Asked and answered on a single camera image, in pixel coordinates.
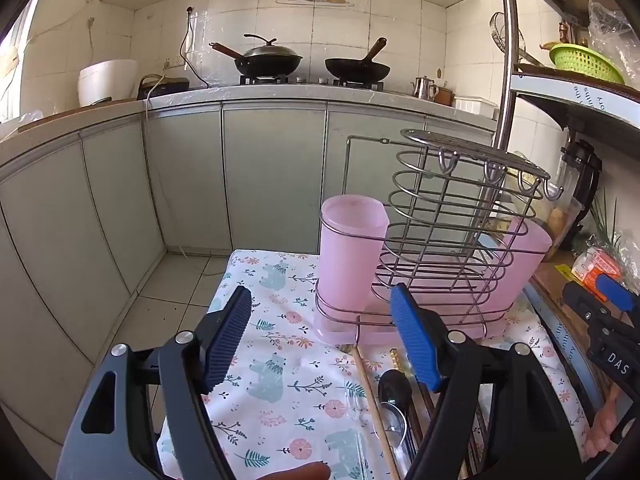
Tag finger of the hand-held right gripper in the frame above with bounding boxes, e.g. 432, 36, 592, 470
561, 281, 620, 335
596, 273, 640, 316

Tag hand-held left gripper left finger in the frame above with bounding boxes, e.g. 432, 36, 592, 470
55, 285, 253, 480

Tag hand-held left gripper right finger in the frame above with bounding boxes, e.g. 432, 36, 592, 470
390, 282, 583, 480

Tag black plastic spoon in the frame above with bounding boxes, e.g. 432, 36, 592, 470
377, 369, 421, 461

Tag round pink plastic cup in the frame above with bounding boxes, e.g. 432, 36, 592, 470
320, 194, 390, 333

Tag metal wire utensil rack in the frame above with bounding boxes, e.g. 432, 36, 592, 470
315, 129, 565, 347

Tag person's right hand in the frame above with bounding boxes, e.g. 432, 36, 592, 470
582, 394, 627, 461

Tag person's left hand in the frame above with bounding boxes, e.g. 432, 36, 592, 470
257, 461, 332, 480

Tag orange packet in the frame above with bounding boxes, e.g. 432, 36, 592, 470
571, 247, 623, 293

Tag pink drip tray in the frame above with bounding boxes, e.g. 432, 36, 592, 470
314, 305, 508, 347

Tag green onions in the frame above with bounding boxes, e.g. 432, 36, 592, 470
580, 190, 640, 271

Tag floral bear print cloth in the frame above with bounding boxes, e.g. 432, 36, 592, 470
157, 249, 586, 480

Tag metal spoon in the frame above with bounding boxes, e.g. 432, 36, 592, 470
376, 401, 416, 480

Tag clear plastic spoon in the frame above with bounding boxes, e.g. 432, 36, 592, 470
342, 390, 377, 480

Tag black blender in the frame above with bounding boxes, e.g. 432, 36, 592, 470
557, 140, 603, 251

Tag grey base cabinets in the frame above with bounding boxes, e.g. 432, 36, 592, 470
0, 100, 496, 411

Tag metal shelf unit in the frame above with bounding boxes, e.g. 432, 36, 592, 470
492, 0, 640, 461

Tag white rectangular container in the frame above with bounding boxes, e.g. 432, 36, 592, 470
454, 96, 498, 117

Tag green plastic basket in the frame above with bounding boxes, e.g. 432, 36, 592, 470
549, 43, 627, 85

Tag clear plastic bag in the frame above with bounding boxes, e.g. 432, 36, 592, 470
587, 0, 640, 86

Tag black countertop appliance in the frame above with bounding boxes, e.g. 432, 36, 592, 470
137, 75, 191, 102

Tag gas stove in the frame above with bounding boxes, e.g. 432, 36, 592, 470
238, 74, 386, 92

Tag black open wok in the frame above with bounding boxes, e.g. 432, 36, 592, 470
324, 36, 392, 84

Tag metal strainer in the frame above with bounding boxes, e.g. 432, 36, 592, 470
490, 11, 543, 67

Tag black wok with lid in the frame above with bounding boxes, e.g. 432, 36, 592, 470
209, 34, 304, 77

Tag white rice cooker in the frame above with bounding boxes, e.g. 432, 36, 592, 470
78, 59, 139, 108

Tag black power cable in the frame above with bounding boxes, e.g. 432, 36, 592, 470
180, 7, 211, 90

